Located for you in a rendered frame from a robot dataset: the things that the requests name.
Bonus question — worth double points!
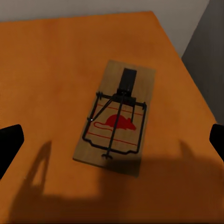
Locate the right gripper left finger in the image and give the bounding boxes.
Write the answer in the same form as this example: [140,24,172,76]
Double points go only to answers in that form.
[0,124,24,180]

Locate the mousetrap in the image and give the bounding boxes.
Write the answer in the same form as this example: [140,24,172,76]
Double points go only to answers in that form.
[72,60,156,178]

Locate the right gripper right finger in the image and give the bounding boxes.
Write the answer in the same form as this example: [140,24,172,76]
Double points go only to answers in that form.
[209,124,224,161]

